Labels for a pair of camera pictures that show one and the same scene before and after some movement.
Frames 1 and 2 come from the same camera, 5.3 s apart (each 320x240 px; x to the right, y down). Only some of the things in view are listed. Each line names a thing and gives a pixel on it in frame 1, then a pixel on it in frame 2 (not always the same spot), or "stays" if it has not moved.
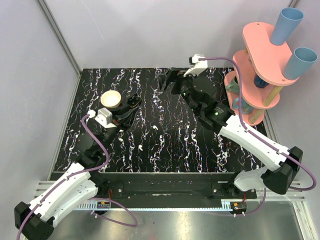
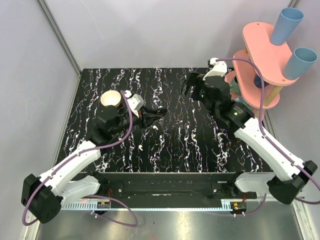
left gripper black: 123,114 -> 141,115
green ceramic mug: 233,87 stays
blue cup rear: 285,25 stays
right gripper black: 175,76 -> 196,80
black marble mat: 145,127 stays
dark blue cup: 259,82 stays
